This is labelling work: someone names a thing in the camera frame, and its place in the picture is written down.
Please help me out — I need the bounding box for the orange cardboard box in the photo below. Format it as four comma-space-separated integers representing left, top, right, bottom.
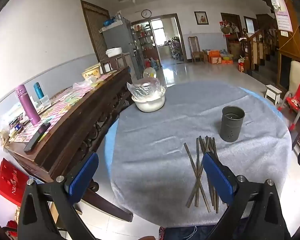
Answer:
207, 50, 222, 64

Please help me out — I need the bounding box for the grey tablecloth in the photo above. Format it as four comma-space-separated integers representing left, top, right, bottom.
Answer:
110, 81, 293, 224

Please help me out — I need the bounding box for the red child chair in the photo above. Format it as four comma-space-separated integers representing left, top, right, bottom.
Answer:
277, 83, 300, 132

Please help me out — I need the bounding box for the white small stool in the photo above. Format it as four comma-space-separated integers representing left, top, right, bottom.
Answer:
264, 84, 283, 105

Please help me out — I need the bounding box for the bunch of dark chopsticks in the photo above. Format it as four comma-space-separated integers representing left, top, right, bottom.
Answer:
184, 135, 219, 214

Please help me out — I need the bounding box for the clear plastic container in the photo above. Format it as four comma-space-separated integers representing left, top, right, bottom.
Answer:
40, 95, 52, 107

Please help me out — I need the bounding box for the grey refrigerator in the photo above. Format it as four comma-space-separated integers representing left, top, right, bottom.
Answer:
101, 17, 145, 80

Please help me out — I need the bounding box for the wall calendar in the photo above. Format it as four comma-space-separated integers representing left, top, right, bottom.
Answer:
269, 0, 293, 32

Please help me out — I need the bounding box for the cream sofa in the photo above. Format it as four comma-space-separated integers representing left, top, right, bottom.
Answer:
289, 60, 300, 95

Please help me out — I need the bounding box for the framed wall picture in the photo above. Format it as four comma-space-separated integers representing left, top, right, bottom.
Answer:
194, 11, 209, 25

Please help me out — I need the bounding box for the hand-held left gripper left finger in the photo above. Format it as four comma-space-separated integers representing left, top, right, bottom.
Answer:
17, 151, 100, 240

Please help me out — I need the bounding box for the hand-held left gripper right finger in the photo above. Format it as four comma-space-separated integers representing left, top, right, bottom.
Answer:
201, 152, 292, 240

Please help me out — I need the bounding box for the wooden chair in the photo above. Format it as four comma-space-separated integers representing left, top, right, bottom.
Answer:
189, 36, 205, 63

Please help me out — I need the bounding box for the dark wooden sideboard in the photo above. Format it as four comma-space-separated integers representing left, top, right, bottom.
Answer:
4, 66, 134, 223

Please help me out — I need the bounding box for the clear plastic bag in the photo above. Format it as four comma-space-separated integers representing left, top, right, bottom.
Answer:
126, 77, 165, 99

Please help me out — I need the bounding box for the clear round ball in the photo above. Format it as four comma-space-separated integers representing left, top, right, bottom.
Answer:
143, 67, 157, 79

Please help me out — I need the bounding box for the white plastic basin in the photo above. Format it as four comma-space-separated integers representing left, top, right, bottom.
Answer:
131, 86, 166, 113

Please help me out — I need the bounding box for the brown wooden door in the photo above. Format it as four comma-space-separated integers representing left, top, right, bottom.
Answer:
80, 0, 111, 62

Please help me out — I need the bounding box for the small wooden picture frame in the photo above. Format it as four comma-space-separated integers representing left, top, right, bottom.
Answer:
100, 58, 113, 73

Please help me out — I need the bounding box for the patterned sideboard cloth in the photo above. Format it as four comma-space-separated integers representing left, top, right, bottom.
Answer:
9, 71, 118, 143

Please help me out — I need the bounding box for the teal thermos bottle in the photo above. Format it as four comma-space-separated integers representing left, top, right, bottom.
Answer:
33, 82, 45, 99

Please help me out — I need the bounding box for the purple thermos bottle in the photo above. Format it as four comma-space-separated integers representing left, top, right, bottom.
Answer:
16, 84, 40, 126

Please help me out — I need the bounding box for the black phone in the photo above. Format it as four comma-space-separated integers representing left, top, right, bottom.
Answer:
24, 123, 51, 153

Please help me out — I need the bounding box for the red paper bag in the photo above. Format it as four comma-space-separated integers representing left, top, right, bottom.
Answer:
0, 158, 30, 207

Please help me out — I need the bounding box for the blue table cover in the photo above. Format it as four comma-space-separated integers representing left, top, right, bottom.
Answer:
104, 85, 284, 180

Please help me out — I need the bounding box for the wooden stair railing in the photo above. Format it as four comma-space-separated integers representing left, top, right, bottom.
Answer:
241, 22, 280, 74

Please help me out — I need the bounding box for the white storage box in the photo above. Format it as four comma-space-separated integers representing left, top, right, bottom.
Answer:
106, 47, 122, 57

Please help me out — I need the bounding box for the grey perforated chopstick holder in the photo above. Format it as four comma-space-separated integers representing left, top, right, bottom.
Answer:
220, 105, 245, 143

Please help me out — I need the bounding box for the cream decorated box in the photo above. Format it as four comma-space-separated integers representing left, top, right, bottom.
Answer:
81, 64, 102, 80

